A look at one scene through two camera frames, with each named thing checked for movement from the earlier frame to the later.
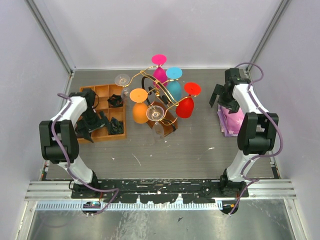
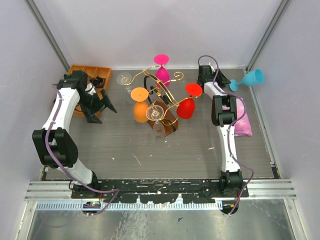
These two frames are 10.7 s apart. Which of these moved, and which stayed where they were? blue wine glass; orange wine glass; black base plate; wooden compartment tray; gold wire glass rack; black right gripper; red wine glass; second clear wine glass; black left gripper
Moved: black left gripper; black right gripper; wooden compartment tray; blue wine glass
Stayed: black base plate; orange wine glass; second clear wine glass; gold wire glass rack; red wine glass
